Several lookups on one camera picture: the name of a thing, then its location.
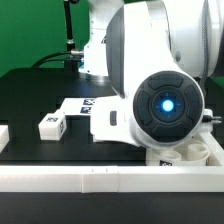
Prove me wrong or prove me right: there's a white fence rail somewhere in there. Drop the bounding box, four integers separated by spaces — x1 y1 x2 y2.
0 125 9 153
0 166 224 193
197 132 224 168

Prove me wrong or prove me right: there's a white tag sheet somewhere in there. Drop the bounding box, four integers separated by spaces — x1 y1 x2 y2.
60 98 95 116

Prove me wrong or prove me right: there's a white round stool seat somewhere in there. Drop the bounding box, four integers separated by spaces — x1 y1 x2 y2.
146 139 210 166

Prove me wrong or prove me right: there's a white right fence rail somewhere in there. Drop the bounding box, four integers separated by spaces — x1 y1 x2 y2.
197 132 224 168

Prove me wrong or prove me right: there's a black cable bundle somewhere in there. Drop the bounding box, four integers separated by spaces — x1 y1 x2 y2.
31 49 84 70

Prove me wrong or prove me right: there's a white front fence rail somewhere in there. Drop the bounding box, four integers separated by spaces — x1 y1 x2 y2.
0 166 224 193

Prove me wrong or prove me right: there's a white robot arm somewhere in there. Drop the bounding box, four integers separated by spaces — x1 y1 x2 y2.
83 0 224 148

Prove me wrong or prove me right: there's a white left fence rail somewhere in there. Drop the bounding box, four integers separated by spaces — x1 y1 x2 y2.
0 125 9 153

